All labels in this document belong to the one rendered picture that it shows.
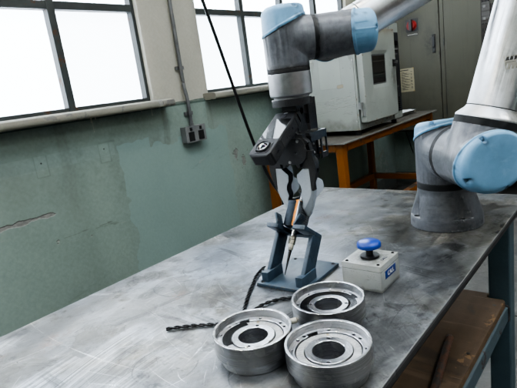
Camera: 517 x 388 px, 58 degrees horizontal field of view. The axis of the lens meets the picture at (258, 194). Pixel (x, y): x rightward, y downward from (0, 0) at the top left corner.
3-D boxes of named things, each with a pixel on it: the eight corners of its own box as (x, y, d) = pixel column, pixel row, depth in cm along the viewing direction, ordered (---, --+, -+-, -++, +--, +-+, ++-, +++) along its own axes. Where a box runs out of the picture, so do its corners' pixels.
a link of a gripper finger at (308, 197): (334, 208, 86) (324, 159, 85) (318, 217, 82) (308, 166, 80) (319, 209, 88) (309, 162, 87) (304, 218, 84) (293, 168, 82)
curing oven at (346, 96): (371, 135, 270) (362, 19, 256) (287, 138, 309) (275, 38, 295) (411, 120, 316) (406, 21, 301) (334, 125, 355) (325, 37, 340)
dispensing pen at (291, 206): (271, 271, 81) (291, 181, 85) (284, 275, 84) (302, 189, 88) (281, 272, 80) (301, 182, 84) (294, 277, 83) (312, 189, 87)
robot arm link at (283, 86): (295, 71, 75) (255, 77, 80) (298, 99, 77) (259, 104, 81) (318, 68, 81) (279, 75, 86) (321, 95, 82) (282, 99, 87)
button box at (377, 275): (382, 293, 74) (380, 265, 73) (343, 285, 79) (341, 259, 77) (402, 274, 80) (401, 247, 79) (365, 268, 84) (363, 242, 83)
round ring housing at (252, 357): (307, 363, 58) (303, 335, 57) (227, 389, 56) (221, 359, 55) (279, 326, 68) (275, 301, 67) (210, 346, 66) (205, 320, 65)
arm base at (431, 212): (425, 209, 113) (422, 170, 111) (491, 214, 104) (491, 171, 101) (400, 229, 102) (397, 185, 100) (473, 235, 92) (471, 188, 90)
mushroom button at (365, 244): (376, 274, 76) (374, 245, 74) (354, 270, 78) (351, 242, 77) (386, 265, 78) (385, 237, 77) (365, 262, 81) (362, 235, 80)
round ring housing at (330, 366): (393, 379, 53) (391, 347, 52) (312, 412, 50) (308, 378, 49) (345, 338, 63) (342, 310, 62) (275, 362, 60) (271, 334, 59)
